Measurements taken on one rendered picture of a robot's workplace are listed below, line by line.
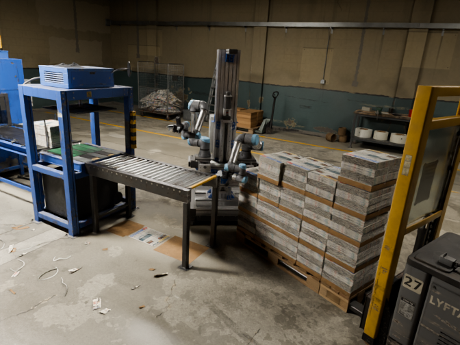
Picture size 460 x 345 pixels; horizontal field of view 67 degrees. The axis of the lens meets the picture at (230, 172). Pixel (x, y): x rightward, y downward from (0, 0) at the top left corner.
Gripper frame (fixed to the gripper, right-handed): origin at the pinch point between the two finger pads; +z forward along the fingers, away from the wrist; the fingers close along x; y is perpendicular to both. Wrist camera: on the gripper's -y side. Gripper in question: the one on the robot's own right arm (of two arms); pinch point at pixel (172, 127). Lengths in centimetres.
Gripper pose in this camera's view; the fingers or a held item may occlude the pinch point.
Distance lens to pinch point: 359.2
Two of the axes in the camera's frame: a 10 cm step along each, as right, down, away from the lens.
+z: -3.2, 2.8, -9.0
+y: -1.9, 9.2, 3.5
